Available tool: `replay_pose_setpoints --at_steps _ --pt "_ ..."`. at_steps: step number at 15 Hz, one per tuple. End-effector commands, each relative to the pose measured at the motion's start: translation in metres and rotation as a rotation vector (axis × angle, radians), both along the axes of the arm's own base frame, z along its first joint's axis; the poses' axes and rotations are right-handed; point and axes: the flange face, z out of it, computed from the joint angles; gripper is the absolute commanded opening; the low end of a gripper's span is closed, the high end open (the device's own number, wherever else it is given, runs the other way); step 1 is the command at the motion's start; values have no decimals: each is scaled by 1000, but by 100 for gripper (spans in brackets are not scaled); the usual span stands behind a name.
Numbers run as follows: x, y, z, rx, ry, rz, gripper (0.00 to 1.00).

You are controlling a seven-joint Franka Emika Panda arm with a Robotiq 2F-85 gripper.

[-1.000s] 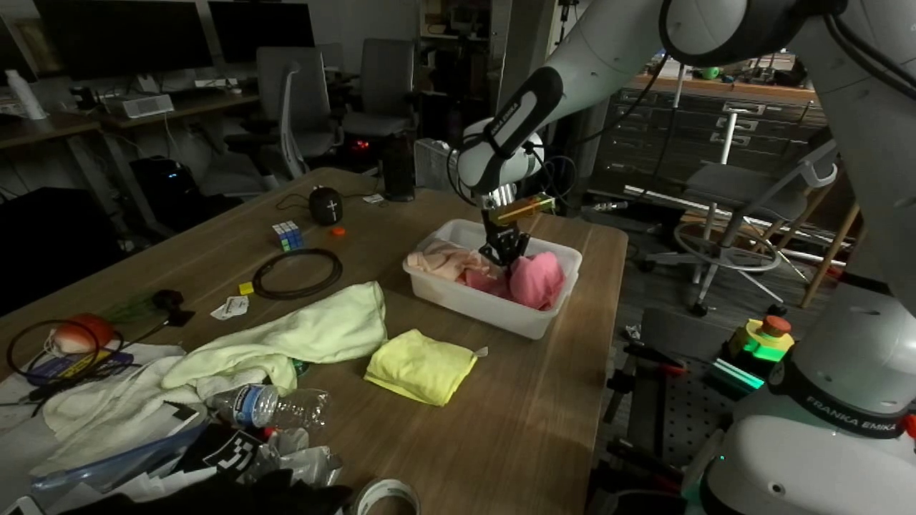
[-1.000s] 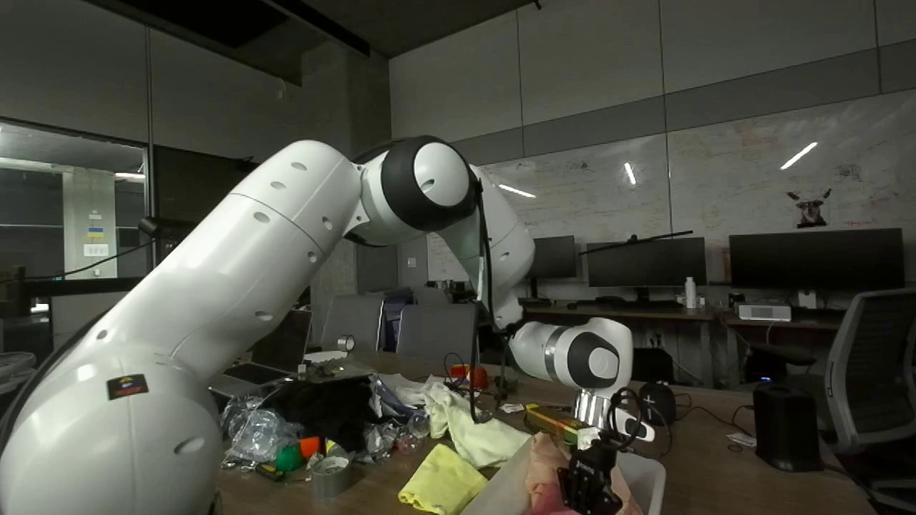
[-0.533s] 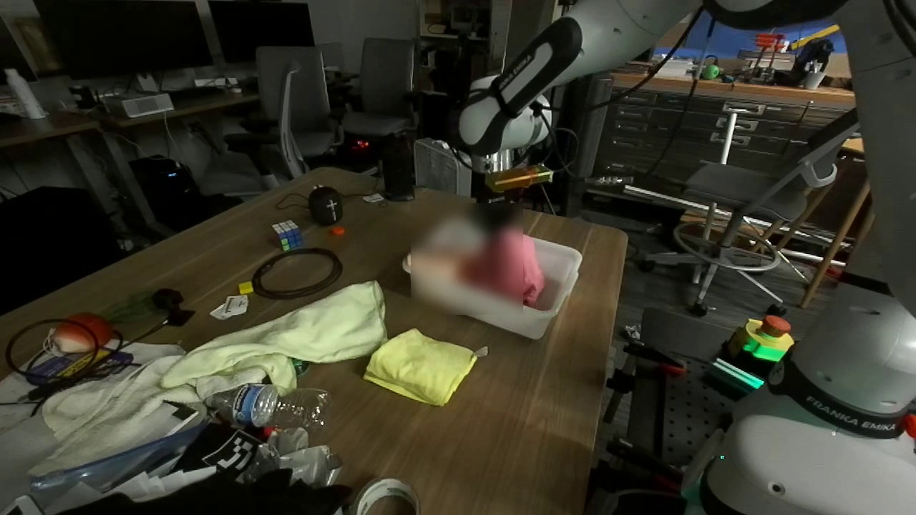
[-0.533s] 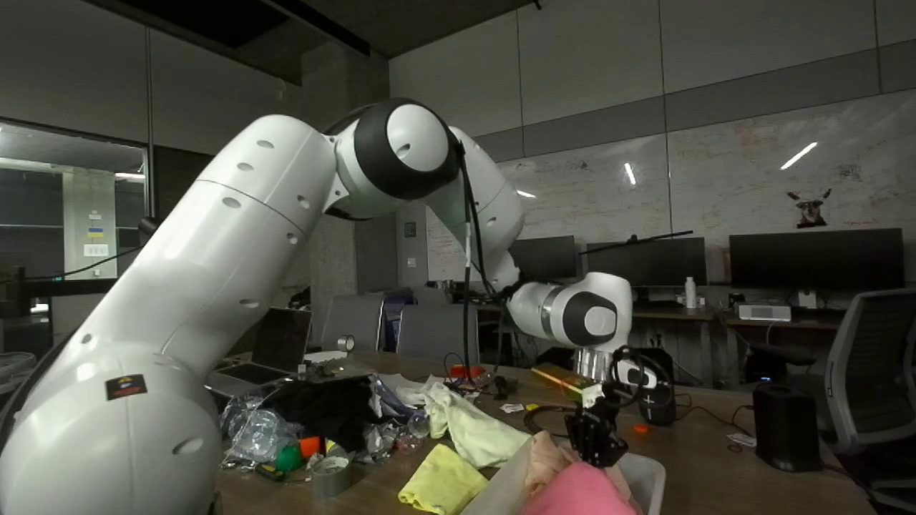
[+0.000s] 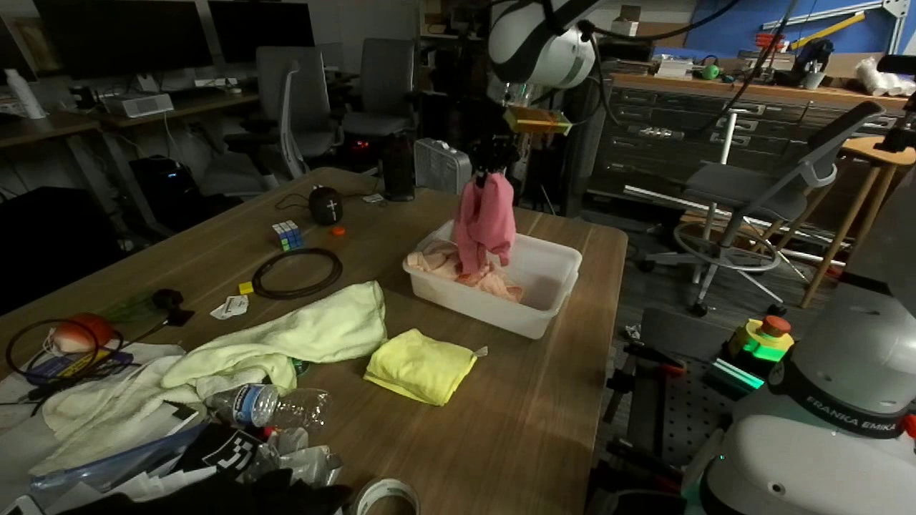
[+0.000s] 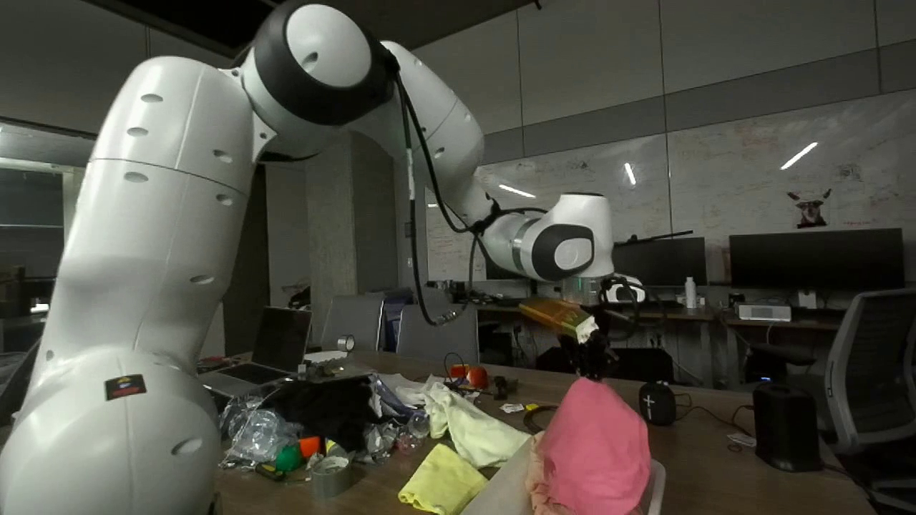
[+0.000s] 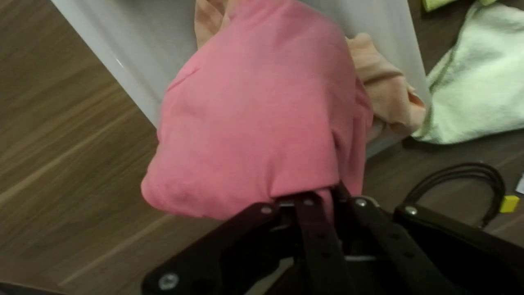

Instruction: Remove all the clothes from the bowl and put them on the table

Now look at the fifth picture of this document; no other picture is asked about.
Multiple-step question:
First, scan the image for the wooden office desk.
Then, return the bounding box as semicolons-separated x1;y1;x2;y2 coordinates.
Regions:
0;87;265;239

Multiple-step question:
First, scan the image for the green lit control box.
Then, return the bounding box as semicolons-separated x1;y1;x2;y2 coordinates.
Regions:
707;355;769;393

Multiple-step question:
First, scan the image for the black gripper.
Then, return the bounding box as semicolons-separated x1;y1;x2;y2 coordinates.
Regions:
470;123;524;183

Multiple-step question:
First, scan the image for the clear plastic water bottle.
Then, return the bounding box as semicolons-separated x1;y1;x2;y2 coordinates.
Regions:
208;381;331;434

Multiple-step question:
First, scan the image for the yellow-green microfiber cloth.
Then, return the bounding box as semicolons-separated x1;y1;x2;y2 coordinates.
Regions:
361;325;484;412

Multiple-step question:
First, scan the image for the wide black monitor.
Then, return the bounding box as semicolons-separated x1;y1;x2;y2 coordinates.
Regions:
33;0;215;76

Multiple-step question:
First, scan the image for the crumpled clear plastic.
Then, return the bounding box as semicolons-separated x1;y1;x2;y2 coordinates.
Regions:
255;422;344;489

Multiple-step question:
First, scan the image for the white tape roll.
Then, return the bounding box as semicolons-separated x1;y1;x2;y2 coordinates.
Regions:
344;475;419;515

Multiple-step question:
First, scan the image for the small black object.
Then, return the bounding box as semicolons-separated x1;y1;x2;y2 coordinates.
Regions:
150;286;196;325

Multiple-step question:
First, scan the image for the large pale yellow towel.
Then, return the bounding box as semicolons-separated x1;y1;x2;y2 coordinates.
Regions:
153;276;388;398

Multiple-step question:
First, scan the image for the wooden stool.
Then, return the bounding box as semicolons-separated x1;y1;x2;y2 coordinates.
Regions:
797;133;916;308

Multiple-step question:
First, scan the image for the white bag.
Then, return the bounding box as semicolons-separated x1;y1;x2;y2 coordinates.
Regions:
849;57;916;99

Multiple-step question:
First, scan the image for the tall black speaker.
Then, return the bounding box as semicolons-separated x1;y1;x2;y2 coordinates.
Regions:
379;130;417;203

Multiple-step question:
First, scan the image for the white box appliance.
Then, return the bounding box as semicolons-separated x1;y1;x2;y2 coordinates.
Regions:
411;136;474;199

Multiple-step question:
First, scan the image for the black fabric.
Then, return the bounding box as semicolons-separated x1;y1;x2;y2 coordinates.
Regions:
55;466;354;515

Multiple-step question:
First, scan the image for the white plastic bin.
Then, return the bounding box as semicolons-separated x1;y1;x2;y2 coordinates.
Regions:
399;218;583;342

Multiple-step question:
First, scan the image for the white flat device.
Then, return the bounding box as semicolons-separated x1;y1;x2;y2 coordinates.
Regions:
119;92;178;120

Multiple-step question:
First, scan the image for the small white paper scrap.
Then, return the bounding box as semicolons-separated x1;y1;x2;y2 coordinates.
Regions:
208;292;252;322

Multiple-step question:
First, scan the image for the black cord ring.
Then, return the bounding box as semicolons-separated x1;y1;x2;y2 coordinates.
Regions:
248;246;345;302

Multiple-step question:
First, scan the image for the orange and white round object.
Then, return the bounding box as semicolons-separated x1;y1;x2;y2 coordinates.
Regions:
50;311;123;358

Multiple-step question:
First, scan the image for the black office chair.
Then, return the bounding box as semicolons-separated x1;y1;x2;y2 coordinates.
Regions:
252;42;338;183

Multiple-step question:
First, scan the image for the yellow red emergency stop button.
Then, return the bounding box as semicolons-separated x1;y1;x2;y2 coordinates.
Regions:
727;311;797;366

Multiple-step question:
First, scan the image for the pink cloth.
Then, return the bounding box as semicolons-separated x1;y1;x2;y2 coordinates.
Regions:
450;169;520;283

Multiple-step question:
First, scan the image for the blue black cable bundle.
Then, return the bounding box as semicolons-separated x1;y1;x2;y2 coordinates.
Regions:
23;351;136;393

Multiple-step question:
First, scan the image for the grey mesh office chair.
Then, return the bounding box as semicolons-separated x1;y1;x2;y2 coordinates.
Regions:
636;99;885;319

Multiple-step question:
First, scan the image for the Rubik's cube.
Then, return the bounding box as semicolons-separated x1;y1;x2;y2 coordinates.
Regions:
269;218;305;253

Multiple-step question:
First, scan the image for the white cloth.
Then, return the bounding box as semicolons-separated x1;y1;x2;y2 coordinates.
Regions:
0;339;208;479

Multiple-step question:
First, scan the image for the black garment with white print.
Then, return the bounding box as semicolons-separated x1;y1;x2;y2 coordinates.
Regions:
169;422;274;476

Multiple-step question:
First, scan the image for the wooden workbench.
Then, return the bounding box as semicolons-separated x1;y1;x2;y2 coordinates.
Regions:
608;70;916;116

